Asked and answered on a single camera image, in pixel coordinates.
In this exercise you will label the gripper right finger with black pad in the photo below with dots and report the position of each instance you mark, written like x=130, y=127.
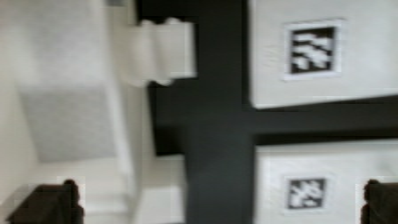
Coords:
x=379, y=211

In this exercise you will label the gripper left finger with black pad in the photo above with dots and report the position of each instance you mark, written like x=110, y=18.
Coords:
x=50, y=206

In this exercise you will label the white cabinet door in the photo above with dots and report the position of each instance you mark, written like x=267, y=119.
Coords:
x=311, y=176
x=324, y=51

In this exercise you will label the white cabinet body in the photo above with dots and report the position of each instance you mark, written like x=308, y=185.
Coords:
x=84, y=58

